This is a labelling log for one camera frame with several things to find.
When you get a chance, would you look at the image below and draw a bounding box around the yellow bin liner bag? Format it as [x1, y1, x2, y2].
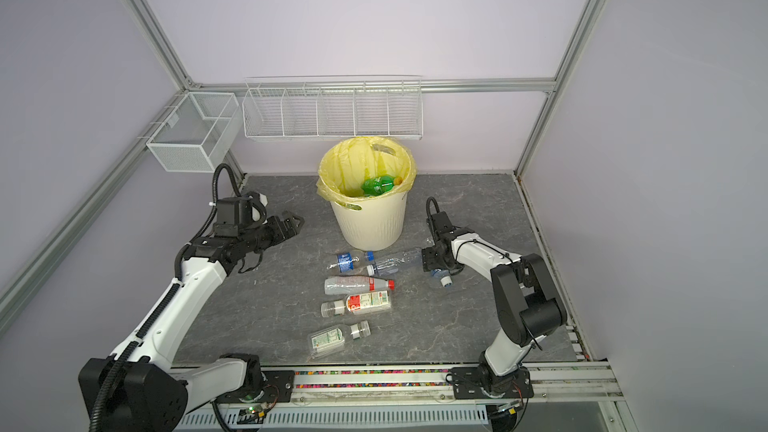
[316, 136, 418, 211]

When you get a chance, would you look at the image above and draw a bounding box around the small white mesh basket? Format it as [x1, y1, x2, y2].
[147, 92, 242, 173]

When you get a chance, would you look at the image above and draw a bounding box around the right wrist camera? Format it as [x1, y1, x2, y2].
[426, 196, 456, 244]

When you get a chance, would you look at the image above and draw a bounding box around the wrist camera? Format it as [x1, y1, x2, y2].
[426, 196, 456, 244]
[214, 192, 268, 229]

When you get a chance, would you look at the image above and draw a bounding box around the green soda bottle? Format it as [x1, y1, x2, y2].
[361, 174, 403, 197]

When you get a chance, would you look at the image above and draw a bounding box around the cream plastic waste bin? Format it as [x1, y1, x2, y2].
[327, 191, 410, 251]

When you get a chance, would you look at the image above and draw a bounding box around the clear bottle red white label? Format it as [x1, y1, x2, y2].
[320, 291, 392, 318]

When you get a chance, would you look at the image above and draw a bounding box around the clear bottle green label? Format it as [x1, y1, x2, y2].
[309, 320, 371, 357]

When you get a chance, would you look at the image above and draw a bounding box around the clear crushed water bottle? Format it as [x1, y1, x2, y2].
[364, 247, 422, 277]

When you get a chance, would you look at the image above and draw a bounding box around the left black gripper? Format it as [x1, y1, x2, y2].
[240, 210, 304, 253]

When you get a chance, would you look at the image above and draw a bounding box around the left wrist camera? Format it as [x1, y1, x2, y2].
[214, 192, 268, 229]

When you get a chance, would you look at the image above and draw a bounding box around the white bottle red cap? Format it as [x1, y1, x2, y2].
[324, 276, 395, 296]

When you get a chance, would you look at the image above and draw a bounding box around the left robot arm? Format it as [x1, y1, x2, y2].
[78, 212, 304, 431]

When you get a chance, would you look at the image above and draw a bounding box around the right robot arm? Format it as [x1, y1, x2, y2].
[421, 232, 568, 400]

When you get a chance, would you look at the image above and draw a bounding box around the long white wire shelf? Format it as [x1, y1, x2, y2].
[241, 75, 424, 141]

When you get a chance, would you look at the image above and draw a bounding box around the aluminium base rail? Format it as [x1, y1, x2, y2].
[104, 362, 625, 432]

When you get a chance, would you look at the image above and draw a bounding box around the Pepsi water bottle blue label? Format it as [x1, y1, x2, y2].
[326, 249, 375, 276]

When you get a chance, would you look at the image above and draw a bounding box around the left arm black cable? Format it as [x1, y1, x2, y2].
[89, 163, 241, 432]

